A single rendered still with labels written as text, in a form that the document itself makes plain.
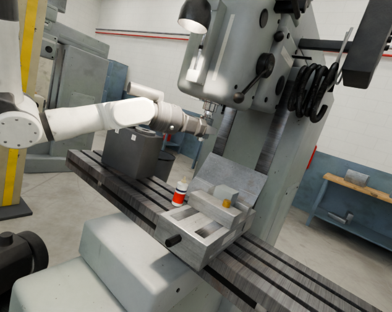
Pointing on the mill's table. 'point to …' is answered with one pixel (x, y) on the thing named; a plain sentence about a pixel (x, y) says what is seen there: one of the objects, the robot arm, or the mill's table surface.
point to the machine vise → (201, 232)
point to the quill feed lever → (266, 69)
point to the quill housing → (234, 52)
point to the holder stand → (132, 151)
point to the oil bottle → (180, 192)
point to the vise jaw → (214, 208)
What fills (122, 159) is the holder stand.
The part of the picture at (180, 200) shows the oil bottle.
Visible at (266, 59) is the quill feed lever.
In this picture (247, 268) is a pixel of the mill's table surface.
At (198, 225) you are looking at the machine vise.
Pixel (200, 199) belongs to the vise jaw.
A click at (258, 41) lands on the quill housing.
